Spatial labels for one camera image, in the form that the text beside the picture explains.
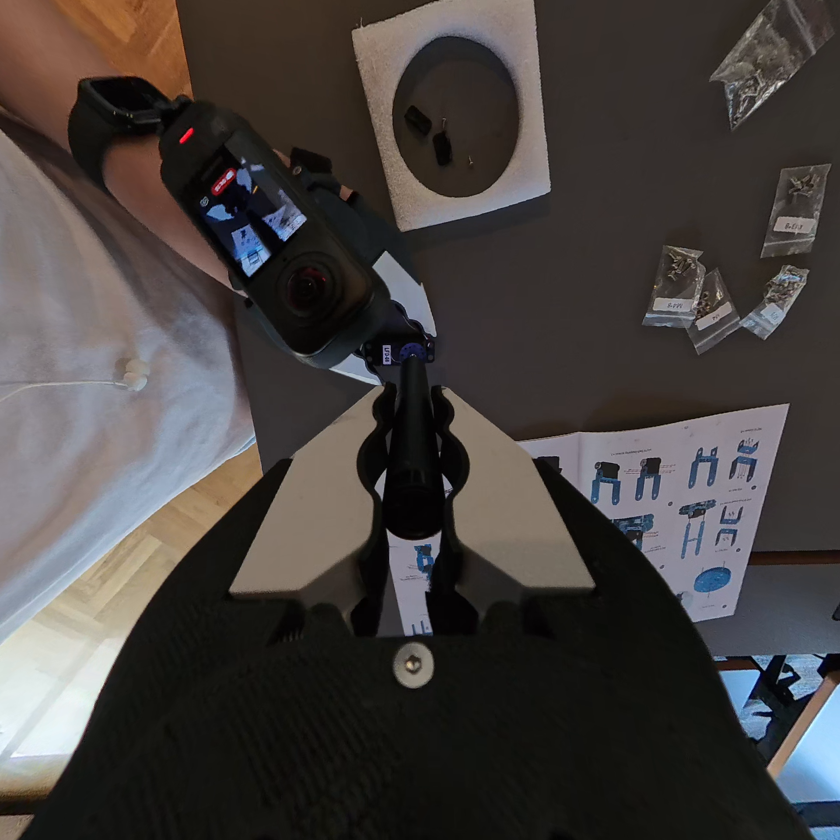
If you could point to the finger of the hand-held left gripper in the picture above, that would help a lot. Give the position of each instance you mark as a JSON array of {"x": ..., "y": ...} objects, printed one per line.
[
  {"x": 410, "y": 298},
  {"x": 358, "y": 369}
]

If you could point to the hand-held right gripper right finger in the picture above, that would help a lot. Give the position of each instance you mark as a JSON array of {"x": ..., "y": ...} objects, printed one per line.
[{"x": 518, "y": 525}]

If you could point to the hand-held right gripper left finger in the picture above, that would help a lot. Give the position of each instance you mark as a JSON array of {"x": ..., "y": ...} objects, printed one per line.
[{"x": 302, "y": 525}]

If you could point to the black servo motor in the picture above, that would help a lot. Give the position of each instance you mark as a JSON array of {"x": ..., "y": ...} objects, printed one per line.
[{"x": 384, "y": 354}]

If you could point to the black precision screwdriver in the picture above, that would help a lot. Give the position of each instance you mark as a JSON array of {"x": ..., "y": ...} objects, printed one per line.
[{"x": 413, "y": 459}]

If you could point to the white foam piece with cutout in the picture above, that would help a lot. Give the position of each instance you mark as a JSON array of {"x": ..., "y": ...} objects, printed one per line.
[{"x": 525, "y": 98}]

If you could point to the person's left forearm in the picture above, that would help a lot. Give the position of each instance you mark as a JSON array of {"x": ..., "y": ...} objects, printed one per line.
[{"x": 170, "y": 216}]

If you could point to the person in white shirt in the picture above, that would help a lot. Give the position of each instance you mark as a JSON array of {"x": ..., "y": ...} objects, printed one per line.
[{"x": 98, "y": 459}]

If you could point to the black wrist watch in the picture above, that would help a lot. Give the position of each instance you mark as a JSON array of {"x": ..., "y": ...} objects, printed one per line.
[{"x": 111, "y": 105}]

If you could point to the printed instruction sheet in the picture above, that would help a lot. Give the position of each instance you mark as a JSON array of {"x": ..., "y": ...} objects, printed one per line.
[{"x": 768, "y": 446}]

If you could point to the scattered small screw bags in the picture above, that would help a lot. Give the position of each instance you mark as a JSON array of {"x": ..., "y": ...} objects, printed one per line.
[{"x": 794, "y": 216}]

